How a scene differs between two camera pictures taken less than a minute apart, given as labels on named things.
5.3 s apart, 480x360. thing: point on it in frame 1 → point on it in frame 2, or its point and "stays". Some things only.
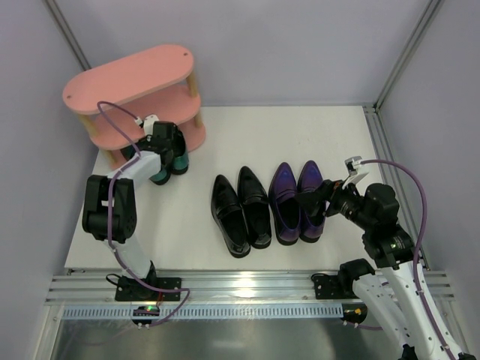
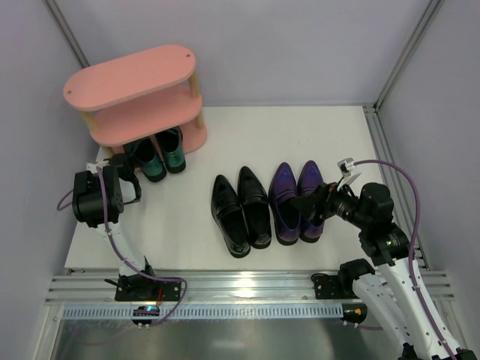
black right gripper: (328, 199) stays
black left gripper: (172, 151) → (125, 165)
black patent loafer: (256, 208) stays
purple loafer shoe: (310, 202) stays
